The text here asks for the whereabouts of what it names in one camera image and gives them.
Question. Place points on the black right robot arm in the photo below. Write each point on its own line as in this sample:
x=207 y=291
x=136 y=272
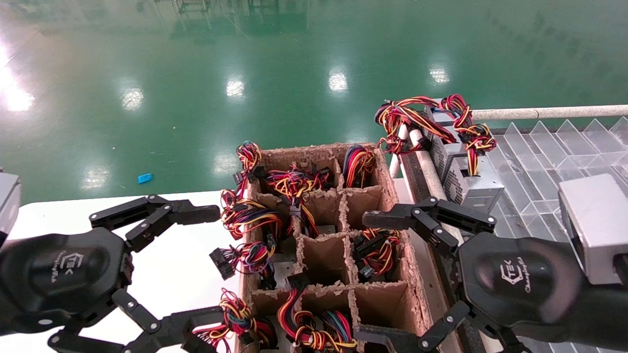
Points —
x=608 y=314

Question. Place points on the long white rail pipe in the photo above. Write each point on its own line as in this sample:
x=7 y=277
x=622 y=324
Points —
x=431 y=171

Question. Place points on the brown cardboard divider box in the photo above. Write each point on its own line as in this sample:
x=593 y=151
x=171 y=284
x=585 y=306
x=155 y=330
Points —
x=378 y=304

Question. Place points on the white horizontal rail pipe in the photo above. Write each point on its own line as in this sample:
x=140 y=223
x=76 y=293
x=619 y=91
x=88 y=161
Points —
x=549 y=113

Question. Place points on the black frame strip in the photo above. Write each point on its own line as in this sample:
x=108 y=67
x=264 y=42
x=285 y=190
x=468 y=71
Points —
x=417 y=181

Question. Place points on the transparent ridged rack surface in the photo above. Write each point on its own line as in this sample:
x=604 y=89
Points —
x=539 y=162

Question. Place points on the short white rail pipe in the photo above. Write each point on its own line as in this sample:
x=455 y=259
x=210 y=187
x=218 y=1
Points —
x=395 y=166

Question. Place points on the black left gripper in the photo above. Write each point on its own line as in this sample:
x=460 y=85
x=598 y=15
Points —
x=59 y=274

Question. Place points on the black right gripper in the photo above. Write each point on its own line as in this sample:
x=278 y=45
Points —
x=520 y=284

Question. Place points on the small blue scrap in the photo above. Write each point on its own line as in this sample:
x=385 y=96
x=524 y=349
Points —
x=145 y=178

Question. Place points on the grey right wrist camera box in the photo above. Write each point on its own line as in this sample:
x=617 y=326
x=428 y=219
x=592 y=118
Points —
x=598 y=225

